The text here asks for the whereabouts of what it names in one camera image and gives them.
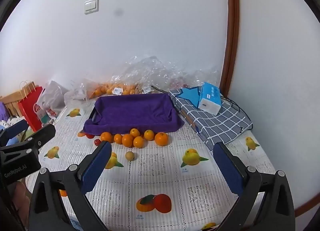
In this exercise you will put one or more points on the brown wooden door frame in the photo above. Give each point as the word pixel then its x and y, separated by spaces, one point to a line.
pixel 231 33

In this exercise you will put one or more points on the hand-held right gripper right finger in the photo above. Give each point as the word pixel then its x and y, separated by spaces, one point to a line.
pixel 228 168

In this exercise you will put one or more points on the clear plastic bag white label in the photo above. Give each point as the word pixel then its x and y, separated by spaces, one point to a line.
pixel 142 71

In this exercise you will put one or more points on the brown kiwi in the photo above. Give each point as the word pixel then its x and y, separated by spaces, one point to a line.
pixel 130 156

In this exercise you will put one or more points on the pile of bagged oranges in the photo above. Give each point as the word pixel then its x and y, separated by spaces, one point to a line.
pixel 107 88

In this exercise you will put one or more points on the row of oranges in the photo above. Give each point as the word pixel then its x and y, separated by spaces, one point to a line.
pixel 138 142

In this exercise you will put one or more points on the crumpled clear plastic bag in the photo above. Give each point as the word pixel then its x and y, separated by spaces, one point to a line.
pixel 76 93

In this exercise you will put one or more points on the small red tomato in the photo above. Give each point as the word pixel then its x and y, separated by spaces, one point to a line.
pixel 97 142
pixel 89 135

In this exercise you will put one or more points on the purple cloth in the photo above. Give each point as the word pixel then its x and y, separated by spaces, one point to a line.
pixel 3 113

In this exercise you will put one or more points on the wooden furniture frame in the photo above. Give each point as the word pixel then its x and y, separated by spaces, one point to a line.
pixel 11 101

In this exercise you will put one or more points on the blue tissue pack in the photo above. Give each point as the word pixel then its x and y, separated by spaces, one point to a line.
pixel 210 98

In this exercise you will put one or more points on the purple towel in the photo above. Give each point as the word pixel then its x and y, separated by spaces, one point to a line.
pixel 135 111

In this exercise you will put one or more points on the white light switch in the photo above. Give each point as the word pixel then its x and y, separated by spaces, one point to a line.
pixel 91 5

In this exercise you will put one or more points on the red paper bag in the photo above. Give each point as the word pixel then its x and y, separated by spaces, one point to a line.
pixel 30 111

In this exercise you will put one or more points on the person's left hand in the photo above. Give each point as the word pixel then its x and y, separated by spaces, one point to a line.
pixel 21 198

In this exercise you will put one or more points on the grey checked cloth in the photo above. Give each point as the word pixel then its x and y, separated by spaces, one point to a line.
pixel 217 126

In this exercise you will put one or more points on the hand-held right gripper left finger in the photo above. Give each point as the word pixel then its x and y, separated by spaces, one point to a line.
pixel 96 166

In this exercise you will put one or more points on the wide clear plastic bag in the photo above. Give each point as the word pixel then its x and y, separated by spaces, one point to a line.
pixel 197 76

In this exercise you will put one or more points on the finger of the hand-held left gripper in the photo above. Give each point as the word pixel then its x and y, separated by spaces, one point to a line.
pixel 13 128
pixel 43 134

